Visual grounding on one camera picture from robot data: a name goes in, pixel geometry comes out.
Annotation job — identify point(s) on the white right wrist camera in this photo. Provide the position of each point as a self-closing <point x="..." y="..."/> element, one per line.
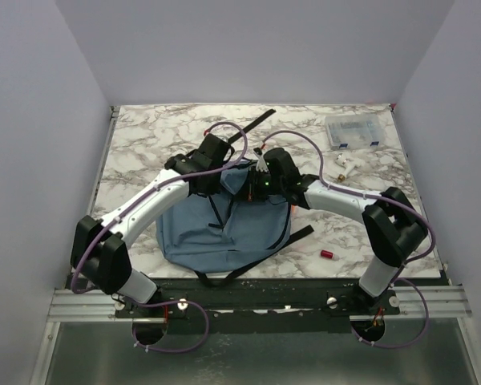
<point x="261" y="165"/>

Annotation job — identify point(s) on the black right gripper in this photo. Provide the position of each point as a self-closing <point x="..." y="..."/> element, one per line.
<point x="254" y="196"/>

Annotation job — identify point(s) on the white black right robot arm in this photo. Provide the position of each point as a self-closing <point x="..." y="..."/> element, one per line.
<point x="395" y="230"/>

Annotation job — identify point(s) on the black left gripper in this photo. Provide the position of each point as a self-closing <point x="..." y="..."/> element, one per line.
<point x="212" y="189"/>

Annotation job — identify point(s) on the black metal base rail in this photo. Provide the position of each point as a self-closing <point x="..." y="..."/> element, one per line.
<point x="198" y="323"/>

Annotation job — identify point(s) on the clear plastic organizer box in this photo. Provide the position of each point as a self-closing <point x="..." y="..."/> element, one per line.
<point x="351" y="132"/>

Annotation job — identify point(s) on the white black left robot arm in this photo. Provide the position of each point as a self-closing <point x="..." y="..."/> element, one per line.
<point x="100" y="247"/>

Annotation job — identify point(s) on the blue fabric backpack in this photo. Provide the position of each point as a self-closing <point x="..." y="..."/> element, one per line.
<point x="225" y="233"/>

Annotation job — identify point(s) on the aluminium frame rail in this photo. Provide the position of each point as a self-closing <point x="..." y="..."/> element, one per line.
<point x="398" y="302"/>

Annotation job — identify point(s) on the red cap glue stick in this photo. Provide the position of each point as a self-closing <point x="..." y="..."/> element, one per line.
<point x="328" y="255"/>

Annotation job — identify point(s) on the white plastic pipe fitting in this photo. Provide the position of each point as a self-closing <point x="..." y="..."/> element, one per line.
<point x="347" y="167"/>

